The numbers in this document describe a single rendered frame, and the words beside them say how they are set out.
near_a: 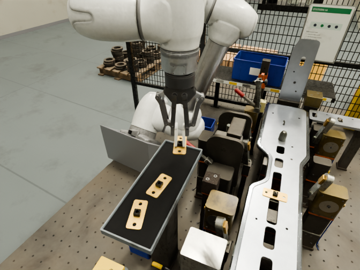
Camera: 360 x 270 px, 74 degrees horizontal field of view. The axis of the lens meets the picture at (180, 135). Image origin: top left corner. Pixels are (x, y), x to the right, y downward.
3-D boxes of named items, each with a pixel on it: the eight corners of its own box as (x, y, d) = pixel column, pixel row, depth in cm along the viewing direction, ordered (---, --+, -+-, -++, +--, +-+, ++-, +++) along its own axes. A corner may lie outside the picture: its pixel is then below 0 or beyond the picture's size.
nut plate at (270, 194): (287, 194, 85) (288, 192, 85) (286, 203, 83) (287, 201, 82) (263, 187, 88) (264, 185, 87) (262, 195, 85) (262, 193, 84)
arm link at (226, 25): (165, 121, 148) (197, 133, 150) (159, 138, 136) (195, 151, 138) (217, -15, 100) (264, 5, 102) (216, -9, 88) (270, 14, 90)
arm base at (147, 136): (114, 130, 127) (118, 120, 127) (135, 135, 147) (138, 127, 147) (143, 141, 120) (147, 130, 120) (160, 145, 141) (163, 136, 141)
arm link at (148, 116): (132, 124, 143) (144, 90, 143) (160, 135, 145) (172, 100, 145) (128, 124, 127) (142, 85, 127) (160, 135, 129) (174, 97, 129)
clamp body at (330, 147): (323, 193, 123) (354, 142, 101) (298, 186, 127) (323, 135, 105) (322, 184, 128) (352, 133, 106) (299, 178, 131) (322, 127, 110)
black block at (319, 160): (314, 211, 115) (339, 169, 97) (292, 204, 118) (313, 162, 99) (314, 203, 119) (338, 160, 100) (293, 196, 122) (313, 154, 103)
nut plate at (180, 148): (185, 155, 70) (185, 151, 69) (172, 154, 70) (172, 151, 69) (186, 136, 76) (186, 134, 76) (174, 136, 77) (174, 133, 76)
